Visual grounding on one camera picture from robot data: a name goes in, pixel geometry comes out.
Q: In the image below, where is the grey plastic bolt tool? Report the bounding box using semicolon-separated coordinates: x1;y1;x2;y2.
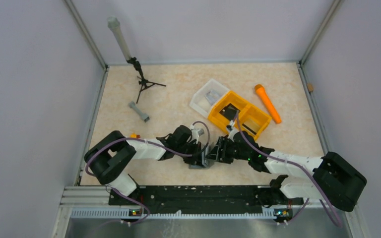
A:
128;101;150;123

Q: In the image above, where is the yellow toy brick car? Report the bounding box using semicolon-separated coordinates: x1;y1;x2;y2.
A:
130;133;140;138

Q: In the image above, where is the yellow plastic bin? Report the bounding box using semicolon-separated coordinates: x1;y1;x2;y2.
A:
208;91;272;140

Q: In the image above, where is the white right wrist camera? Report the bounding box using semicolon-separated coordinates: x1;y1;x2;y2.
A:
226;120;239;133

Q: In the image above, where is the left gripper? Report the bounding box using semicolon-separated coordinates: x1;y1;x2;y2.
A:
176;141;206;169

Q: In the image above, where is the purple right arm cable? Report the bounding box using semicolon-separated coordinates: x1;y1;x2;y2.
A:
231;112;343;228

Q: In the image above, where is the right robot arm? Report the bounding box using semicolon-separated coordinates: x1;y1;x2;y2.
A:
206;131;367;212

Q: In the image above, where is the black mini tripod with tube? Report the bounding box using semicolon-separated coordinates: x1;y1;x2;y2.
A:
107;16;167;103

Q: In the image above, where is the white plastic bin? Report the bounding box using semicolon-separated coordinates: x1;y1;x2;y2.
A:
189;79;230;119

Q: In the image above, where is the grey leather card holder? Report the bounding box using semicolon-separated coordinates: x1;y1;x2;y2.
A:
189;150;214;169

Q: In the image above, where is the black card in yellow bin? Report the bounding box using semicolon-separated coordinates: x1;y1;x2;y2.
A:
228;104;240;114

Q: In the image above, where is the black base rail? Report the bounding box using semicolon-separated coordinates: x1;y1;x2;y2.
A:
108;185;304;214

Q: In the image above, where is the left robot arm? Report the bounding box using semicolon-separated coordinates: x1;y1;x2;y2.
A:
84;124;210;205

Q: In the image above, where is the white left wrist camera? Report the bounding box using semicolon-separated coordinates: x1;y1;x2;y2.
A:
191;126;205;141

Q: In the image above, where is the black card from holder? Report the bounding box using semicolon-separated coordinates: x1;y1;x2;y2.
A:
219;103;238;121

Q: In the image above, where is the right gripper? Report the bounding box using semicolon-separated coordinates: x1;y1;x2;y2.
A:
205;136;251;165

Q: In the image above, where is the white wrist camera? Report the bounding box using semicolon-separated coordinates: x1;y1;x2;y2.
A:
226;120;239;133
191;126;205;141

